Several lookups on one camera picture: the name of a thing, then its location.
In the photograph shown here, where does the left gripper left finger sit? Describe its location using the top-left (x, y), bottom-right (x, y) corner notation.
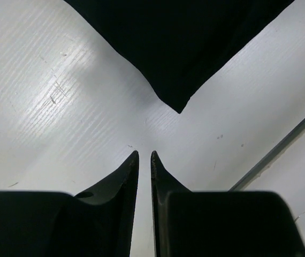
top-left (0, 151), bottom-right (139, 256)

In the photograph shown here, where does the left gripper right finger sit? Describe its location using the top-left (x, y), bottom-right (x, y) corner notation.
top-left (150, 152), bottom-right (305, 256)

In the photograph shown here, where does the black skirt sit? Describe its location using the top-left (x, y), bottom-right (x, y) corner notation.
top-left (69, 0), bottom-right (290, 113)

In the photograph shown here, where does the aluminium table edge rail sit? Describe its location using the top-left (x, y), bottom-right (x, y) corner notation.
top-left (229, 118), bottom-right (305, 191)

